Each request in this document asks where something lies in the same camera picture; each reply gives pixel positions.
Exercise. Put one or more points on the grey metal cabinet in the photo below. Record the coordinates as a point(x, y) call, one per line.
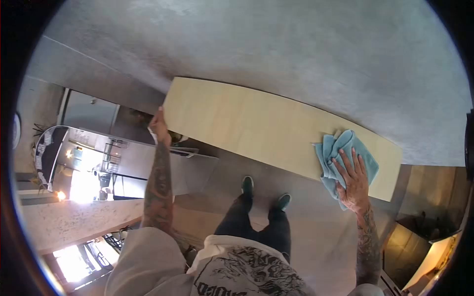
point(129, 162)

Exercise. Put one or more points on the person's legs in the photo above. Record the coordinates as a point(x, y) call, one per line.
point(266, 229)

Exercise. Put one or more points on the speckled stone counter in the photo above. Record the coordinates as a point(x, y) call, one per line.
point(74, 222)

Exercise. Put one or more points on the person's right thumb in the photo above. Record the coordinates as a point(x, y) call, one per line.
point(339, 192)

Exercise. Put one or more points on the blue microfibre cloth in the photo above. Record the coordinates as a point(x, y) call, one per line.
point(333, 148)

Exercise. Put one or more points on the person's body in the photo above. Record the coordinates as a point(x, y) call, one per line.
point(229, 270)

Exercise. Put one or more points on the person's right ring finger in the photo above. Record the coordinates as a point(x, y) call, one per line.
point(356, 164)

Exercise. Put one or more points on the person's right middle finger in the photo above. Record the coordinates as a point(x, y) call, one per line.
point(346, 161)

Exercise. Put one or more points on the person's left fingers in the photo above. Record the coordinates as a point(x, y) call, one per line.
point(157, 117)

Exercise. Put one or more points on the light wooden shelf board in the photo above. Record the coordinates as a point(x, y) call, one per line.
point(251, 125)

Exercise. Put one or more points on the wooden side cabinet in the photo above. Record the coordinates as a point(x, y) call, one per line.
point(418, 251)

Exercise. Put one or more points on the person's right hand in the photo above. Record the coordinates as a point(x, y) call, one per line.
point(353, 187)

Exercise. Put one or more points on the arched black-framed mirror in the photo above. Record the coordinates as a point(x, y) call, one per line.
point(50, 155)

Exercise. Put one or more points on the person's right index finger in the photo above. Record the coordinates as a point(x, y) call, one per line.
point(338, 167)

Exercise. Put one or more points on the person's left hand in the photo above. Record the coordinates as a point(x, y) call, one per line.
point(161, 127)

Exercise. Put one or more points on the person's right little finger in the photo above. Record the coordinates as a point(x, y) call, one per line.
point(366, 179)

